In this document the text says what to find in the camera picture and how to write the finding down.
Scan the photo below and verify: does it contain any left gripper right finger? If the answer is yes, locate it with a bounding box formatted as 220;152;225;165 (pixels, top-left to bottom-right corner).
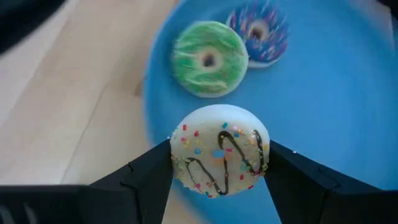
264;140;379;224

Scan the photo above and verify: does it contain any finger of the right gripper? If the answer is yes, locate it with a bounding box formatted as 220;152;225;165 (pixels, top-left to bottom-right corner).
0;0;67;54

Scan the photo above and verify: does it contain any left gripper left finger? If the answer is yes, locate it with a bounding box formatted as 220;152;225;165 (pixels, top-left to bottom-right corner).
90;139;174;224

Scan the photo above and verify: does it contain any small white drizzled donut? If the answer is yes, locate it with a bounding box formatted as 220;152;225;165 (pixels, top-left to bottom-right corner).
169;104;271;199

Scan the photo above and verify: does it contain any small green donut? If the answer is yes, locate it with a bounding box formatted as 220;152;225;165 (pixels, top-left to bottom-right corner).
172;21;249;99

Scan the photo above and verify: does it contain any small purple donut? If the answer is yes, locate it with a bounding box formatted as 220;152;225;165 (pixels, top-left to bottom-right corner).
226;1;290;68

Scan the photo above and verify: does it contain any blue plate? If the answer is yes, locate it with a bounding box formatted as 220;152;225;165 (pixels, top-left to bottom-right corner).
142;0;398;224

